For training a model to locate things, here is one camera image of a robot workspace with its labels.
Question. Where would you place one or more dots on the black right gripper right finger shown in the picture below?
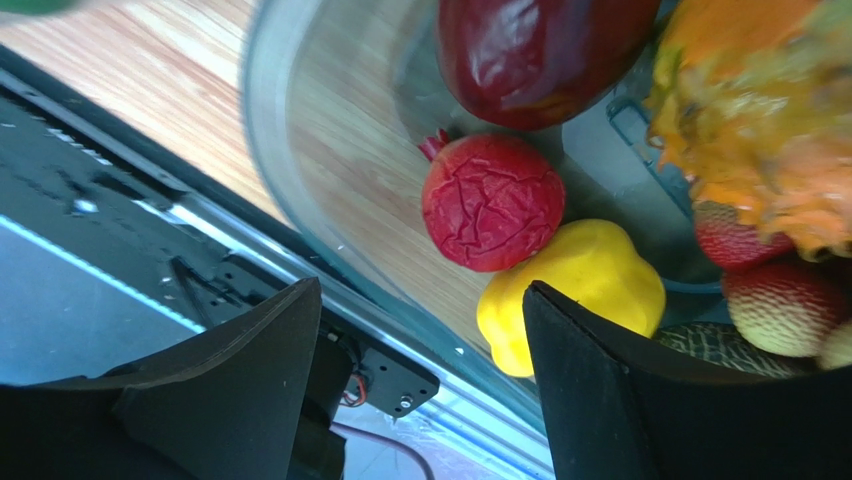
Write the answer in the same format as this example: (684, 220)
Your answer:
(617, 405)

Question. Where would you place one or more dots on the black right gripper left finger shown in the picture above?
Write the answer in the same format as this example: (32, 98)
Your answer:
(223, 404)

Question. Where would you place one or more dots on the red pomegranate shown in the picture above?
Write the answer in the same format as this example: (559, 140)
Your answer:
(489, 200)

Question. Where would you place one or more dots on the green bell pepper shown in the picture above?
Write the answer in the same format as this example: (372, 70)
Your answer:
(35, 7)

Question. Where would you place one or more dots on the clear plastic food tray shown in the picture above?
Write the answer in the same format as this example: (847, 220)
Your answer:
(338, 97)

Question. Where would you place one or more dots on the green netted melon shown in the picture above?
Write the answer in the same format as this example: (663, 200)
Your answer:
(722, 345)

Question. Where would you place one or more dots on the yellow bell pepper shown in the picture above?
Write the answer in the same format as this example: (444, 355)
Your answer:
(593, 262)

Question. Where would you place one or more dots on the red strawberry bunch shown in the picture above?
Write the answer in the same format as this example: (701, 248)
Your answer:
(778, 302)

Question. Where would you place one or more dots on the orange spiky gourd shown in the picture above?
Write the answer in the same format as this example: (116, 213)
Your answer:
(752, 101)

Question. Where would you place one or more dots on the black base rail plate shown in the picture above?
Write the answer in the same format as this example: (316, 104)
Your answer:
(136, 216)

